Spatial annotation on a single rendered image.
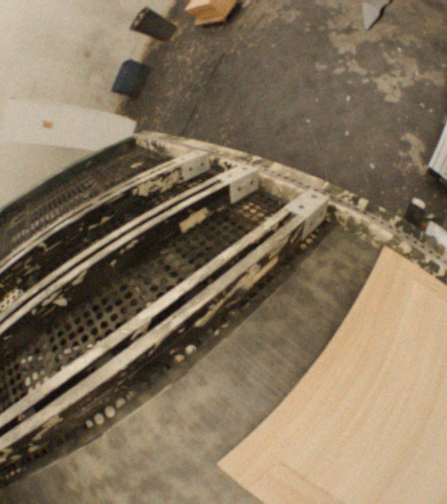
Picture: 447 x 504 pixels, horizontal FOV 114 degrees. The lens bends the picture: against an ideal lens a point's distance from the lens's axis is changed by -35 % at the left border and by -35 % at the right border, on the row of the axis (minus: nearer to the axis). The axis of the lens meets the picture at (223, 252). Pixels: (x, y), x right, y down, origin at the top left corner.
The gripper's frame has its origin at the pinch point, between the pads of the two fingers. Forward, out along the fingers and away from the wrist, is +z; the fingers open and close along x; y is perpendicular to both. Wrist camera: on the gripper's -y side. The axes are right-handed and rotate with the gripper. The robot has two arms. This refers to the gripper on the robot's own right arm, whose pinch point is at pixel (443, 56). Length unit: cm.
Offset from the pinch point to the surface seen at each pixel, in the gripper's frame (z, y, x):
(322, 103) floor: 97, -99, -80
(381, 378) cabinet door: 31.0, 23.1, 17.6
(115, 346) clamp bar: 16, 47, -14
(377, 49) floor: 65, -160, -61
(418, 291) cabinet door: 42.3, 2.9, 16.6
